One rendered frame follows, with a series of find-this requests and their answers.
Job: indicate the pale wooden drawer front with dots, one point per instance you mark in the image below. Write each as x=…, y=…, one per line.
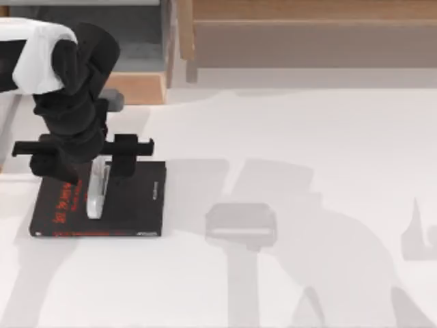
x=140, y=89

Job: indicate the pale grey rounded box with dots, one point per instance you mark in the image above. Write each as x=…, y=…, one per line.
x=116, y=99

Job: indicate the wooden cupboard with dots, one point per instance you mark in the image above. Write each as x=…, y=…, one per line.
x=307, y=44

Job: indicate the white stapler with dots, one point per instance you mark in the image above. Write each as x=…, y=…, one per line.
x=96, y=194

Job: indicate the grey pierced drawer inside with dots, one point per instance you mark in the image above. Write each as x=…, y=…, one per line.
x=143, y=41

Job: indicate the black book with red lettering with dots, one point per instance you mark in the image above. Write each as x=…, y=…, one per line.
x=133, y=205

